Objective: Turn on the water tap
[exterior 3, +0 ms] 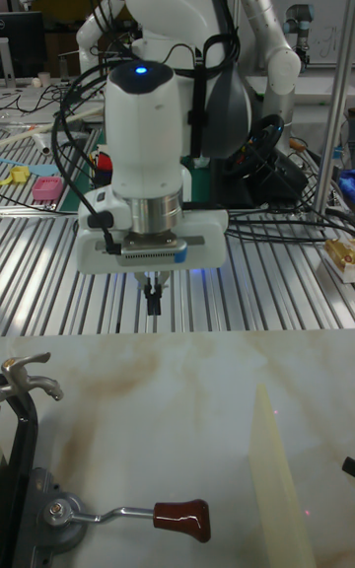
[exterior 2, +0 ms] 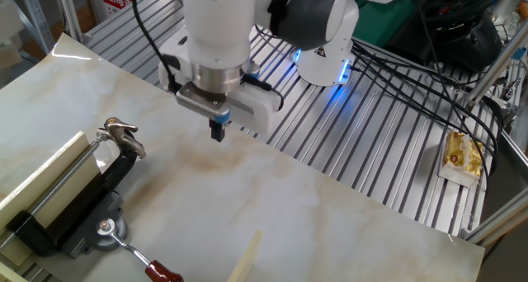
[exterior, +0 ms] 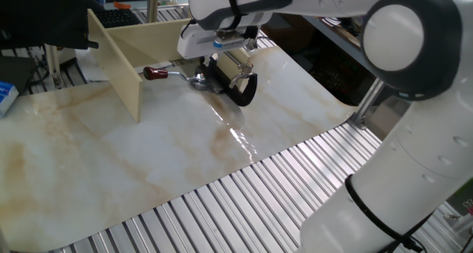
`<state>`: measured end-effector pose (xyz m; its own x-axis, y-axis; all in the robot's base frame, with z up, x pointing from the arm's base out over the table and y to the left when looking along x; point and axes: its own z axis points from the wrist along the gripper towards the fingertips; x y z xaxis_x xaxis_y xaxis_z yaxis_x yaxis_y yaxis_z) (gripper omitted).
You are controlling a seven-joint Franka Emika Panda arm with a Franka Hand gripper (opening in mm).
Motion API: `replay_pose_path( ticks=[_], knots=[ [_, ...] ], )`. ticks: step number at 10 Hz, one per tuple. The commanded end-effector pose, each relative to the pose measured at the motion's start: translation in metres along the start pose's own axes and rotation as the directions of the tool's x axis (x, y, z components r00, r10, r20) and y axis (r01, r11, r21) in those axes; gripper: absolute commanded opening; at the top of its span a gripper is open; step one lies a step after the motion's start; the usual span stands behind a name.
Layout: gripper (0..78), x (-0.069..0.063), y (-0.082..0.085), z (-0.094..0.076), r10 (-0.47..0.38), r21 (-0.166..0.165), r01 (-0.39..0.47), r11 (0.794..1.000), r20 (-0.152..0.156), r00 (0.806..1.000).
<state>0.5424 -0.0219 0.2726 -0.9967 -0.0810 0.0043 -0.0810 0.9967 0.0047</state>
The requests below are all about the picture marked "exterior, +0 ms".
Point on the beige wooden long board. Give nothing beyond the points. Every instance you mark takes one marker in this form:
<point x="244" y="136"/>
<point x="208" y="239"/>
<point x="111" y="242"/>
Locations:
<point x="155" y="42"/>

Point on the marble pattern sheet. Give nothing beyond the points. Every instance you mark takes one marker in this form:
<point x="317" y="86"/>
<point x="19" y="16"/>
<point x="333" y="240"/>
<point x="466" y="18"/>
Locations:
<point x="111" y="164"/>

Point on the silver stand post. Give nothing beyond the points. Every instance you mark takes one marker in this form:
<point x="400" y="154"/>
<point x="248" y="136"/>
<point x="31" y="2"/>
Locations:
<point x="51" y="64"/>

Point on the dark grey pad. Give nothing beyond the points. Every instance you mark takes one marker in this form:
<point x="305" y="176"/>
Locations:
<point x="15" y="71"/>

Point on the aluminium frame post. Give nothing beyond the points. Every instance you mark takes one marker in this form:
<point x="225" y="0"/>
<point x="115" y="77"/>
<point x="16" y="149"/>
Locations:
<point x="153" y="5"/>

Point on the black monitor panel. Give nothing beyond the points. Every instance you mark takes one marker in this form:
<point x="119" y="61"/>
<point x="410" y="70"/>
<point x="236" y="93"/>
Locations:
<point x="37" y="16"/>

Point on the grey metal lever base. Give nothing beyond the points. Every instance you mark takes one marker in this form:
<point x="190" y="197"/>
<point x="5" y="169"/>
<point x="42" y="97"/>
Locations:
<point x="214" y="87"/>

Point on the green object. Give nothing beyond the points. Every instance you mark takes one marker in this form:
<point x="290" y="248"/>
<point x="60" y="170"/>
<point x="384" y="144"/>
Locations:
<point x="466" y="194"/>

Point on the black C-clamp frame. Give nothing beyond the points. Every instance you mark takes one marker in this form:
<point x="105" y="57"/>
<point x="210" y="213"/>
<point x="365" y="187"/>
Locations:
<point x="244" y="97"/>

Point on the blue white carton box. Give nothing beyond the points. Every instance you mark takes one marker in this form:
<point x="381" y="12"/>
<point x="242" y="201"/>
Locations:
<point x="7" y="97"/>

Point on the beige wooden divider board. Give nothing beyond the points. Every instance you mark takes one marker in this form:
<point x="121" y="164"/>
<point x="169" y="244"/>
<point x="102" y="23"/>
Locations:
<point x="114" y="68"/>

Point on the aluminium table leg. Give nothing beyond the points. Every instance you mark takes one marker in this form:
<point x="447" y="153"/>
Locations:
<point x="366" y="105"/>

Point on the orange small item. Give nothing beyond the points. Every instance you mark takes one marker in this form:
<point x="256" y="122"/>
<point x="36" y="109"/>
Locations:
<point x="122" y="5"/>

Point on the brown cardboard box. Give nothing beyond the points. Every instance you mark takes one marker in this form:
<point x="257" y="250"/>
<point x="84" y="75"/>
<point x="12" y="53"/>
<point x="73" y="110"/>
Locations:
<point x="288" y="31"/>

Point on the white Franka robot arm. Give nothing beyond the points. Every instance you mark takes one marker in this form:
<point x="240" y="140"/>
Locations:
<point x="406" y="153"/>

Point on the black keyboard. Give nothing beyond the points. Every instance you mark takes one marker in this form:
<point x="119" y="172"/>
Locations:
<point x="118" y="18"/>

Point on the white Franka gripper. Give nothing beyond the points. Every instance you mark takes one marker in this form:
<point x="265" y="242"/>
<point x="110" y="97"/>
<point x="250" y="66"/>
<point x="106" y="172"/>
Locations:
<point x="196" y="44"/>

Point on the silver gripper-mounted camera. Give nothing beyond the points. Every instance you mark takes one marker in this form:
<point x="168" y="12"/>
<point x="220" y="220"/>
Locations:
<point x="229" y="42"/>

